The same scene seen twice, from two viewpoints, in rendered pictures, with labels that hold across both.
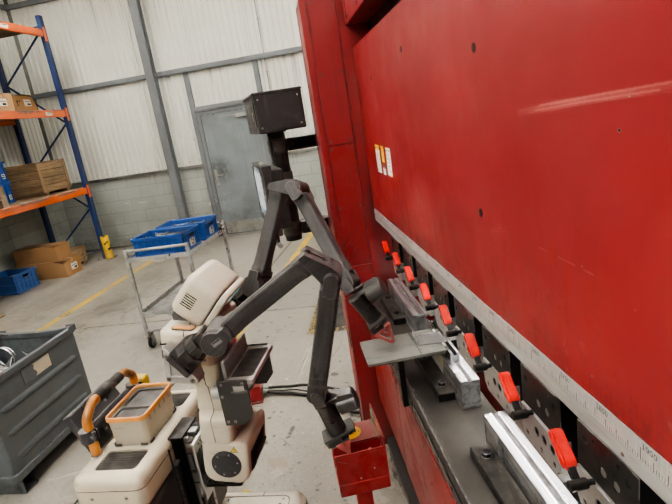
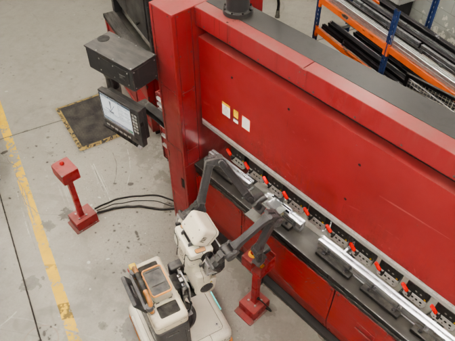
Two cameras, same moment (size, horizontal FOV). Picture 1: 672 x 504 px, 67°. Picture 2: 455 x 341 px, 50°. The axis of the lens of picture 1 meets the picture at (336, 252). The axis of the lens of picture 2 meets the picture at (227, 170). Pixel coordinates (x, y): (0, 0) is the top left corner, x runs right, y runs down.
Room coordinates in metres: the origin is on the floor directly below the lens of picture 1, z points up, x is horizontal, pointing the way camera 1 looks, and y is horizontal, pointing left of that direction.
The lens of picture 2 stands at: (-0.02, 1.47, 3.88)
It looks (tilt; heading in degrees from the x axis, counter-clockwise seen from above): 47 degrees down; 322
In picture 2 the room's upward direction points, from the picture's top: straight up
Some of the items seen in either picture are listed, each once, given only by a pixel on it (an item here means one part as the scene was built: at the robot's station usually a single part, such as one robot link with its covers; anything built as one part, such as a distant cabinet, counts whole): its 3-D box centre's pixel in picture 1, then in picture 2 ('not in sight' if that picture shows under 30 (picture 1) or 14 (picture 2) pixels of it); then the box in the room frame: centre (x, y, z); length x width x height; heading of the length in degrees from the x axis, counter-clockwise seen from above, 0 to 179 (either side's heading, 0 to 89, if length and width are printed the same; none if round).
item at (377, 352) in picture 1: (401, 346); (265, 212); (1.61, -0.17, 1.00); 0.26 x 0.18 x 0.01; 94
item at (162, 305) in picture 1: (187, 281); not in sight; (4.72, 1.45, 0.47); 0.90 x 0.66 x 0.95; 170
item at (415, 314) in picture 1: (406, 304); (230, 170); (2.17, -0.28, 0.92); 0.50 x 0.06 x 0.10; 4
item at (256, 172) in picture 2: (418, 269); (258, 169); (1.84, -0.30, 1.18); 0.15 x 0.09 x 0.17; 4
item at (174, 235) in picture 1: (167, 241); not in sight; (4.56, 1.49, 0.92); 0.50 x 0.36 x 0.18; 80
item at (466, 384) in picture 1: (450, 365); (283, 212); (1.56, -0.32, 0.92); 0.39 x 0.06 x 0.10; 4
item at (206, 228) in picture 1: (188, 229); not in sight; (4.97, 1.40, 0.92); 0.50 x 0.36 x 0.18; 80
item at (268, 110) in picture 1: (283, 173); (127, 96); (2.84, 0.22, 1.53); 0.51 x 0.25 x 0.85; 13
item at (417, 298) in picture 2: not in sight; (419, 290); (0.45, -0.40, 1.18); 0.15 x 0.09 x 0.17; 4
